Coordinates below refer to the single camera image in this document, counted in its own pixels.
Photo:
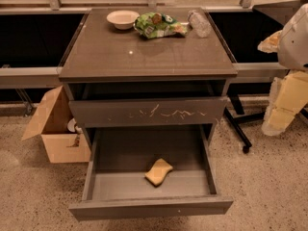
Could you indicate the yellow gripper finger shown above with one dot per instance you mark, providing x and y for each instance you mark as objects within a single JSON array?
[
  {"x": 271, "y": 43},
  {"x": 287, "y": 97}
]

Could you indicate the yellow sponge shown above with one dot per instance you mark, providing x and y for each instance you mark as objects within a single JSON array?
[{"x": 157, "y": 174}]

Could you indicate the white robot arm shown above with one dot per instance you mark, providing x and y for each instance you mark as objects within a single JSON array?
[{"x": 293, "y": 45}]

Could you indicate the open grey middle drawer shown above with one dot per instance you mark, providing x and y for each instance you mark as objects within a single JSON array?
[{"x": 116, "y": 187}]

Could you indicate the grey drawer cabinet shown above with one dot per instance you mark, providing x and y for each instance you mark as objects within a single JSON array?
[{"x": 108, "y": 64}]

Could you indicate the closed scratched grey drawer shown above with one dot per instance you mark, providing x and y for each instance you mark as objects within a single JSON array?
[{"x": 147, "y": 112}]

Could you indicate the clear plastic bottle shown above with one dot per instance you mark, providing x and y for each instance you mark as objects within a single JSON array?
[{"x": 199, "y": 23}]

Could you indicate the green chip bag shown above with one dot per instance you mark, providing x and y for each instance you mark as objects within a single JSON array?
[{"x": 159, "y": 25}]

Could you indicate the white bowl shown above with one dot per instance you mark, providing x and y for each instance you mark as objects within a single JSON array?
[{"x": 122, "y": 20}]

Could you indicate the white cup in box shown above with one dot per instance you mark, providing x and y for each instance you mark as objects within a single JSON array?
[{"x": 72, "y": 127}]

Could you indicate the cardboard box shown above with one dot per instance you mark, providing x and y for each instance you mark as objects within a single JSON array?
[{"x": 50, "y": 123}]

